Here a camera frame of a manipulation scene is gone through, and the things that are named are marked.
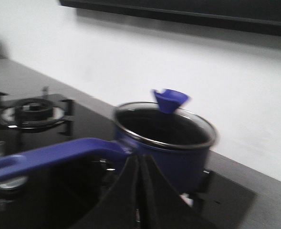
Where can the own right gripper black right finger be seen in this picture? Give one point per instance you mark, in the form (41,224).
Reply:
(161,207)

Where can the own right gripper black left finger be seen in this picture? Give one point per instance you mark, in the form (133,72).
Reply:
(117,208)

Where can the glass pot lid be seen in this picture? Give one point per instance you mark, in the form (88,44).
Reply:
(169,102)

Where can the black right pot support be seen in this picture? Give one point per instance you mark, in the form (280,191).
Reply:
(109,176)

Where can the black pot support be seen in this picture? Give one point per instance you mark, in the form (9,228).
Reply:
(69,111)
(109,176)

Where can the black left pot support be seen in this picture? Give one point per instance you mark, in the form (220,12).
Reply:
(69,111)

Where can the black glass gas stove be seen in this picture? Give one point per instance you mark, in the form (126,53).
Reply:
(57,197)

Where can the silver stove control knob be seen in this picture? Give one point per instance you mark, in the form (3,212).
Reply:
(13,183)

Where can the left gas burner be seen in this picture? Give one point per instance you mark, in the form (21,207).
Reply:
(31,113)

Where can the black range hood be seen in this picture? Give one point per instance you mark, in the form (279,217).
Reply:
(257,16)

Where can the blue saucepan with handle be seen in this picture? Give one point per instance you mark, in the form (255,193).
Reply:
(180,166)

